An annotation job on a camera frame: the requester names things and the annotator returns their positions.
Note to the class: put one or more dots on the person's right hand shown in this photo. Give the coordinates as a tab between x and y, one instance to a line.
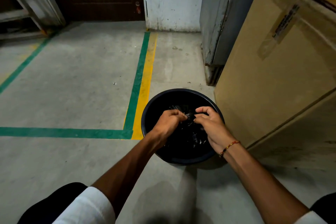
215	130

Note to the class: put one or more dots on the person's left thumb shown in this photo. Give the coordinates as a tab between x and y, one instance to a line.
180	118

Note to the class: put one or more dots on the black trouser leg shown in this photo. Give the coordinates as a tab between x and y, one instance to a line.
49	205
325	206

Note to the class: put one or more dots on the black trouser left leg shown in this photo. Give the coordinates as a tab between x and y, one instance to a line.
49	205

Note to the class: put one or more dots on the white left sleeve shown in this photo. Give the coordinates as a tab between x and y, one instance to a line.
89	209

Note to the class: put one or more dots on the black trouser right leg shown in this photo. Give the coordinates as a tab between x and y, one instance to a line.
325	206

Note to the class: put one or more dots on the white right sleeve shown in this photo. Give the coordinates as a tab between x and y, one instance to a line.
311	218

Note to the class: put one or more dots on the white sleeve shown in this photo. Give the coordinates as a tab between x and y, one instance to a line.
89	209
311	218

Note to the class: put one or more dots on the black plastic bucket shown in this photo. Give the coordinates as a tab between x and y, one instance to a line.
157	105

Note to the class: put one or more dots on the person's left hand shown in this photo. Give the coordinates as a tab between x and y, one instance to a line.
164	126

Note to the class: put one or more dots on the pile of small black parts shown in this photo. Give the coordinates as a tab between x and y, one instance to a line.
190	137

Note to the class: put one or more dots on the person's right thumb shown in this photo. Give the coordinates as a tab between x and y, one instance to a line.
200	118

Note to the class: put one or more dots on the person's left forearm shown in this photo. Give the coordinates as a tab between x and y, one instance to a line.
128	168

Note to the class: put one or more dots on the person's right forearm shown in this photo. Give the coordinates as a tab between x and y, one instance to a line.
262	187

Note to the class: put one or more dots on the large taped cardboard box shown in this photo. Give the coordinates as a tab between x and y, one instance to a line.
278	74

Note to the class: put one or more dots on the grey metal frame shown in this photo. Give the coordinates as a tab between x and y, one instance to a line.
28	0

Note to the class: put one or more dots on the small black metal part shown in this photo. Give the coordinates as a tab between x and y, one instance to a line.
189	116

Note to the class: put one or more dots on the red door latch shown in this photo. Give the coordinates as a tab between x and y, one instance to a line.
137	7

